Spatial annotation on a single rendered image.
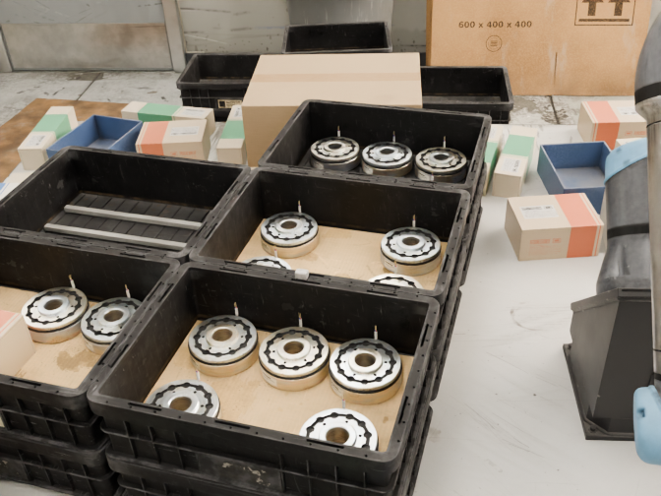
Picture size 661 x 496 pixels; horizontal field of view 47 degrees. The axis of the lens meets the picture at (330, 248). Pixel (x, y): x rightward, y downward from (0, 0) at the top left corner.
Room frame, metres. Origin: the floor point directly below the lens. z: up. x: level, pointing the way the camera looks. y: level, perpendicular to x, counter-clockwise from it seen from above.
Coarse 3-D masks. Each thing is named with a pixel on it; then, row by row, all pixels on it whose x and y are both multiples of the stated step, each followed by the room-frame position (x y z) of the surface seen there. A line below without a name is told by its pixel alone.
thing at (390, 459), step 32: (320, 288) 0.87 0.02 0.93; (352, 288) 0.86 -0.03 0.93; (128, 352) 0.76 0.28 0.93; (416, 352) 0.73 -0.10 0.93; (96, 384) 0.70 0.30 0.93; (416, 384) 0.67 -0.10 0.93; (128, 416) 0.65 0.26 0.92; (160, 416) 0.64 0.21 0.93; (192, 416) 0.64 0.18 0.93; (256, 448) 0.60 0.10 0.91; (288, 448) 0.59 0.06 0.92; (320, 448) 0.58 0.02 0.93; (352, 448) 0.58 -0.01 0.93
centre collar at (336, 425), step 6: (324, 426) 0.66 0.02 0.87; (330, 426) 0.66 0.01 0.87; (336, 426) 0.66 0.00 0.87; (342, 426) 0.66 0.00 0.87; (348, 426) 0.66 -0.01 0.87; (324, 432) 0.66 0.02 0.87; (348, 432) 0.65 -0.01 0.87; (354, 432) 0.65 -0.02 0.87; (318, 438) 0.65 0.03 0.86; (324, 438) 0.65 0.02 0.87; (348, 438) 0.64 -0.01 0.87; (354, 438) 0.64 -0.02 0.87; (348, 444) 0.63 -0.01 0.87; (354, 444) 0.64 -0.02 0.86
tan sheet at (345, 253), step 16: (256, 240) 1.14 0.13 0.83; (320, 240) 1.13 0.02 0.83; (336, 240) 1.13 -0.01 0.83; (352, 240) 1.13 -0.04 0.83; (368, 240) 1.13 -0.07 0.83; (240, 256) 1.10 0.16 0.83; (256, 256) 1.10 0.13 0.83; (272, 256) 1.09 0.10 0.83; (304, 256) 1.09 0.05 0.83; (320, 256) 1.09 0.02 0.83; (336, 256) 1.08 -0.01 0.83; (352, 256) 1.08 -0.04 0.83; (368, 256) 1.08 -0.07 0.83; (320, 272) 1.04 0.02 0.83; (336, 272) 1.04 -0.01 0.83; (352, 272) 1.04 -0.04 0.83; (368, 272) 1.03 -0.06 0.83; (384, 272) 1.03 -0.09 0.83; (432, 272) 1.02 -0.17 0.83; (432, 288) 0.98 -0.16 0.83
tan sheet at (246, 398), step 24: (264, 336) 0.88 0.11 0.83; (408, 360) 0.81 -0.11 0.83; (216, 384) 0.79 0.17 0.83; (240, 384) 0.78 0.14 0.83; (264, 384) 0.78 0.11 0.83; (240, 408) 0.74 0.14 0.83; (264, 408) 0.73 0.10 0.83; (288, 408) 0.73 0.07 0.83; (312, 408) 0.73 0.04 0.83; (360, 408) 0.73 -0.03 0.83; (384, 408) 0.72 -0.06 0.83; (288, 432) 0.69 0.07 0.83; (384, 432) 0.68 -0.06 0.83
